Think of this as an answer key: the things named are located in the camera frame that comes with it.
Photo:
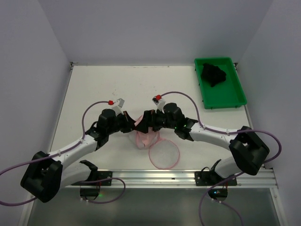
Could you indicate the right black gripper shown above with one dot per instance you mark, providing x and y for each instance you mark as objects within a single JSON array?
[{"x": 149, "y": 120}]

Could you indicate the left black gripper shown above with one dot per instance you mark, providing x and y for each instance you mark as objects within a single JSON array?
[{"x": 125, "y": 121}]

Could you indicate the black bra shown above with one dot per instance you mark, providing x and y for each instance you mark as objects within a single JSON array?
[{"x": 213, "y": 74}]

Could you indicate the pink bra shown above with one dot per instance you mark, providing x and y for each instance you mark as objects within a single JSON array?
[{"x": 146, "y": 140}]

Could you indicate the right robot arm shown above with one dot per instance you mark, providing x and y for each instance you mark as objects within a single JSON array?
[{"x": 248, "y": 151}]

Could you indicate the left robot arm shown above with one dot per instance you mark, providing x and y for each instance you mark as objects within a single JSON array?
[{"x": 48, "y": 172}]

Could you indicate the green plastic tray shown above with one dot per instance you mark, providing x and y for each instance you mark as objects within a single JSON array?
[{"x": 219, "y": 83}]

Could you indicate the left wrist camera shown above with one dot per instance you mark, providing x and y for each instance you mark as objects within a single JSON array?
[{"x": 117, "y": 106}]

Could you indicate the aluminium mounting rail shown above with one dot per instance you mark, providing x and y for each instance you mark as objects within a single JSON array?
[{"x": 185, "y": 178}]

